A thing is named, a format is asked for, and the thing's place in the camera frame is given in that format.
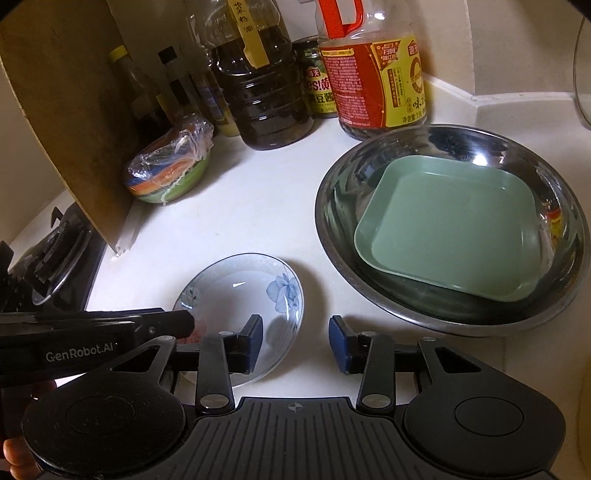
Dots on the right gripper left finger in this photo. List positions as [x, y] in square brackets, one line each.
[222, 355]

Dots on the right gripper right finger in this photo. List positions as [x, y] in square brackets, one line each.
[369, 354]

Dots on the floral white ceramic saucer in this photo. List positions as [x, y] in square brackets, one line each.
[223, 296]

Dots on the large stainless steel basin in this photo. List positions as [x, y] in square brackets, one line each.
[345, 193]

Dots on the green square plastic plate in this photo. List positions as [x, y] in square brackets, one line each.
[453, 224]

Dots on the wrapped colourful stacked bowls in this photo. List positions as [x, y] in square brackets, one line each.
[171, 166]

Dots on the person's left hand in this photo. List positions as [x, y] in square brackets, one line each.
[14, 402]

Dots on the black gas stove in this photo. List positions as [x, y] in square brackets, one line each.
[56, 275]

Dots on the green-lid sauce jar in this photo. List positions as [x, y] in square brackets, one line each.
[316, 79]

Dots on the yellow-cap clear bottle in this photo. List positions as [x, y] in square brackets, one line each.
[141, 95]

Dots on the small dark sauce bottle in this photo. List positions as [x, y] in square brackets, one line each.
[179, 82]

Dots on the brown cardboard sheet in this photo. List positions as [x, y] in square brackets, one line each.
[54, 54]

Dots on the dark cooking oil bottle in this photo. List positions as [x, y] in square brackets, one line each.
[254, 64]

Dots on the clear plastic oil bottle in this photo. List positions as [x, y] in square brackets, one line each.
[206, 83]

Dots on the glass pot lid black handle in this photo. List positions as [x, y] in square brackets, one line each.
[582, 72]

